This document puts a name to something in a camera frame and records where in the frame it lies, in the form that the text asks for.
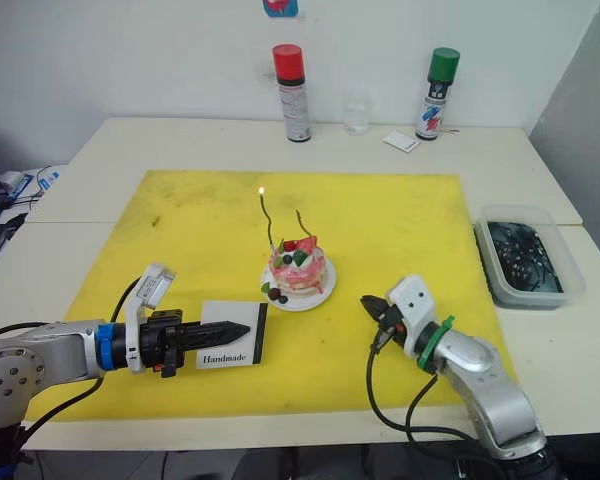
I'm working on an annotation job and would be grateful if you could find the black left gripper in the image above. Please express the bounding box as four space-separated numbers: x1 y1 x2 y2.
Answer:
139 309 252 379

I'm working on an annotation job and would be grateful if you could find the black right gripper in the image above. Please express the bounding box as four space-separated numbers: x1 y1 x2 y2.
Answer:
360 294 407 349

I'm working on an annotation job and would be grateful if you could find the white Handmade matchbox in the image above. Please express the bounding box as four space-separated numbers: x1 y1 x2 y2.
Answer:
195 300 270 372

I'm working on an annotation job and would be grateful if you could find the pink layered fruit cake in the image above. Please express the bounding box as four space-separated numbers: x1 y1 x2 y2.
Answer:
267 235 329 299

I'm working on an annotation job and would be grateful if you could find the white round plate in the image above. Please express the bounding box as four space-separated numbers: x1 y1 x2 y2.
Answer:
259 257 339 313

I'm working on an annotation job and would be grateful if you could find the yellow table mat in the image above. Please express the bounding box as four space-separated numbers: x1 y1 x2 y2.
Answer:
23 169 519 424

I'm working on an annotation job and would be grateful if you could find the short thin wavy candle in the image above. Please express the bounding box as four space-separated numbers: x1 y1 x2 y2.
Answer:
295 209 316 242

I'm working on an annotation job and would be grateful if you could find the tall thin wavy candle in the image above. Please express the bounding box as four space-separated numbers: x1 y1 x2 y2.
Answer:
257 186 277 251

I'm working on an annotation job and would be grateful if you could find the clear plastic water container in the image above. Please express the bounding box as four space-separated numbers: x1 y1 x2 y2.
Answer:
473 203 588 309

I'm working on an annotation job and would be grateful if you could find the small white flat box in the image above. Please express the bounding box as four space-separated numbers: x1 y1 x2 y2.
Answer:
383 130 422 154

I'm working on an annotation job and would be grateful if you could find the clear drinking glass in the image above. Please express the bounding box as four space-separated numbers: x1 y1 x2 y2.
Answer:
341 89 372 137

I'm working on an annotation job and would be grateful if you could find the green capped spray can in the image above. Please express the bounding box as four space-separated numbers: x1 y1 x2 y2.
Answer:
414 46 462 142

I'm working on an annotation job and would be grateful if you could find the red capped spray can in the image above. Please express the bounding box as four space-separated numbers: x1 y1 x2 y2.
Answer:
271 43 314 144

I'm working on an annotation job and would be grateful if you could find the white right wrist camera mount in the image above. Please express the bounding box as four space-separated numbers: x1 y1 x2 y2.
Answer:
385 274 439 362

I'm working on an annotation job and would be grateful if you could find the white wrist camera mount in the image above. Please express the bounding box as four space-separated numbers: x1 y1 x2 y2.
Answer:
124 261 178 374
385 274 439 362

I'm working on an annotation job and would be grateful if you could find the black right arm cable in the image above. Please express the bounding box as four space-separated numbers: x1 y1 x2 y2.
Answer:
365 329 476 446

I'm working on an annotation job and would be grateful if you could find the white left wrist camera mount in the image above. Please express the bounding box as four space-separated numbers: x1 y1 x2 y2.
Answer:
124 261 178 374

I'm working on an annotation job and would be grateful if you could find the blue white gadget with cables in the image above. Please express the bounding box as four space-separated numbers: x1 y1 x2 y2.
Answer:
2 163 67 202

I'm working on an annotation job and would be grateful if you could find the red blue wall sticker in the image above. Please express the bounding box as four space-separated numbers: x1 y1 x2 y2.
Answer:
261 0 300 19

